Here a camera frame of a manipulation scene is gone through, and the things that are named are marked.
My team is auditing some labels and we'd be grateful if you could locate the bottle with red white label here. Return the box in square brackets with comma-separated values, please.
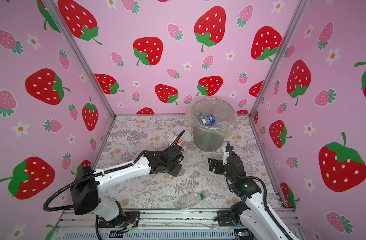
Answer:
[165, 132, 189, 152]

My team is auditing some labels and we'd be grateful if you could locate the clear bottle with green ring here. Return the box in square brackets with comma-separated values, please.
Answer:
[179, 190, 209, 211]

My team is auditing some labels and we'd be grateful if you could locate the Pocari bottle blue label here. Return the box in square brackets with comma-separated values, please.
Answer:
[198, 113, 216, 126]

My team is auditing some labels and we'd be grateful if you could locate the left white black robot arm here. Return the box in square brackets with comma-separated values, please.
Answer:
[43, 145, 184, 228]

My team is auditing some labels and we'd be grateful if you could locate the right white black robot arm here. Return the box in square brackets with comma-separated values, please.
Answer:
[208, 154, 298, 240]

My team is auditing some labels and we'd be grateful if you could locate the grey mesh waste bin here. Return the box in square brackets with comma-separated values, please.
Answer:
[188, 98, 236, 152]

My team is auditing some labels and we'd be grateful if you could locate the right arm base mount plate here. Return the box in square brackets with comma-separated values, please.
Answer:
[213, 210, 243, 227]

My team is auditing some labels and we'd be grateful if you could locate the aluminium front rail frame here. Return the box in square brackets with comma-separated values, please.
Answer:
[48, 207, 300, 240]

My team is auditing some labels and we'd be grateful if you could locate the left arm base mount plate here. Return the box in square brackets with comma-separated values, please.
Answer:
[98, 211, 141, 230]

